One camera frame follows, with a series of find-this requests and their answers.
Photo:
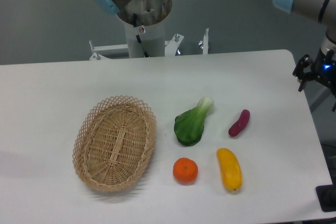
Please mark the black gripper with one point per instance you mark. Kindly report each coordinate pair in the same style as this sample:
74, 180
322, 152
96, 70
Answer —
322, 70

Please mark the purple sweet potato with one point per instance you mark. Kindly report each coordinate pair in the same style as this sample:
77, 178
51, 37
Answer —
240, 124

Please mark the yellow mango toy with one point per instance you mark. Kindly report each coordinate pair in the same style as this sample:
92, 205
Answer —
230, 169

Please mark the black box at table edge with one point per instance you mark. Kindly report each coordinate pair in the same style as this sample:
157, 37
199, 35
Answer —
326, 197

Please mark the green bok choy toy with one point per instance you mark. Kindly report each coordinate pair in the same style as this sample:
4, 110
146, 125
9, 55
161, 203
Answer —
189, 126

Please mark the orange tangerine toy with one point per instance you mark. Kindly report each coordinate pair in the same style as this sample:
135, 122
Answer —
185, 170

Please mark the oval woven wicker basket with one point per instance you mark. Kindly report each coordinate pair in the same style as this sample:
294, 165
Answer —
115, 144

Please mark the white metal mounting frame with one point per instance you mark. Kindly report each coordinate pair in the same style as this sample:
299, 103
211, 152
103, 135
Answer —
172, 48

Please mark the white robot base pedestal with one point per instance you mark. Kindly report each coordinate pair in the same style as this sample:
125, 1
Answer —
145, 41

